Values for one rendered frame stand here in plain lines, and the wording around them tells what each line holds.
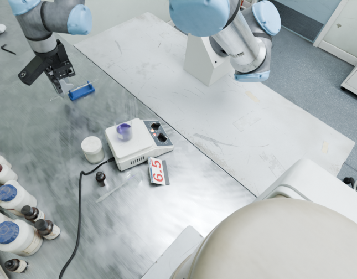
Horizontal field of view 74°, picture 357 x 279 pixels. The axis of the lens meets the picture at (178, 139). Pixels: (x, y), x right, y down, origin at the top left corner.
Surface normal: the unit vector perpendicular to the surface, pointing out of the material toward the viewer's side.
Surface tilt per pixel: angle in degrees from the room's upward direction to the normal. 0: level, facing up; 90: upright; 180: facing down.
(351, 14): 90
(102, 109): 0
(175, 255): 0
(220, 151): 0
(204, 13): 116
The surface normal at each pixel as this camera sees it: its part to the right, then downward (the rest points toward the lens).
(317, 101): 0.10, -0.55
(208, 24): -0.15, 0.98
